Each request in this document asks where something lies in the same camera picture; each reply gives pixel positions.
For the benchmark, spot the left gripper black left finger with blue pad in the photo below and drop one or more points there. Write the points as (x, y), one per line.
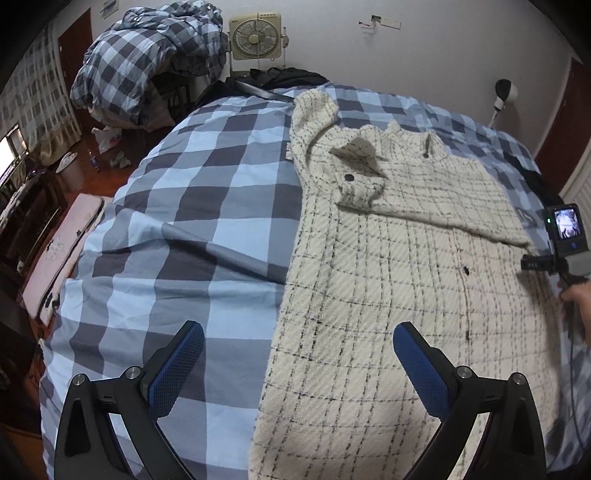
(87, 446)

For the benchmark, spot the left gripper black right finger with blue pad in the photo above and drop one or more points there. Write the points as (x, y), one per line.
(512, 444)

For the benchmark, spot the cream tweed plaid jacket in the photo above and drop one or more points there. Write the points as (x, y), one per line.
(393, 229)

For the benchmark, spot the black clothes at bed head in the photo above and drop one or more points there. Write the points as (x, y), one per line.
(261, 84)

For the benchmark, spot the person's right hand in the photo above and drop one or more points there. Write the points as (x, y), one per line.
(580, 294)

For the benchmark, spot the white louvred door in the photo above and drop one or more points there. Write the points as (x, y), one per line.
(578, 190)

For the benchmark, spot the dark garment on bed edge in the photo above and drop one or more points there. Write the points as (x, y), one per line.
(535, 182)

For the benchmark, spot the blue checked bed cover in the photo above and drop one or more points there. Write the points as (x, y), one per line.
(204, 230)

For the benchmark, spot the pink padded bench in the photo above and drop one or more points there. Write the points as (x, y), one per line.
(41, 295)

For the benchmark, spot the white plastic bag on floor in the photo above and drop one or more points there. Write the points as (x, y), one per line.
(106, 138)

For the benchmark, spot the television screen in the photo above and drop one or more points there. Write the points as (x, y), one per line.
(13, 149)

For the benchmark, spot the checked window curtain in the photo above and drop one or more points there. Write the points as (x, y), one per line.
(36, 101)

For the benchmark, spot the crumpled blue checked duvet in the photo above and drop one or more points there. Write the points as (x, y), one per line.
(115, 82)

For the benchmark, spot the beige box fan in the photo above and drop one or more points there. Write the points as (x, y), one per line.
(256, 36)

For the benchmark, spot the white round wall lamp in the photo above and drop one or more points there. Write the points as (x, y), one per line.
(506, 93)

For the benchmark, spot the white wall bracket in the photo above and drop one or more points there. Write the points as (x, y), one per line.
(380, 21)

